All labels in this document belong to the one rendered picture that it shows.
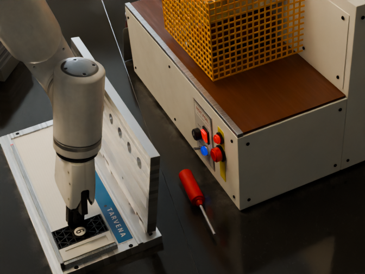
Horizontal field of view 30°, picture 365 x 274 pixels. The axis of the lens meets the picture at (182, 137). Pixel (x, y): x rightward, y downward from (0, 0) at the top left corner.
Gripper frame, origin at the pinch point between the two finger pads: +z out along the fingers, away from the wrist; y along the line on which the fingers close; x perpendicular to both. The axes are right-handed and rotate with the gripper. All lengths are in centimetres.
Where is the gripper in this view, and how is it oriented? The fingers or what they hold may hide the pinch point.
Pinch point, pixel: (75, 213)
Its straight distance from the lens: 130.4
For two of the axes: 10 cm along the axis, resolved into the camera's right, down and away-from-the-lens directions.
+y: 4.2, 5.6, -7.2
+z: -1.1, 8.1, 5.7
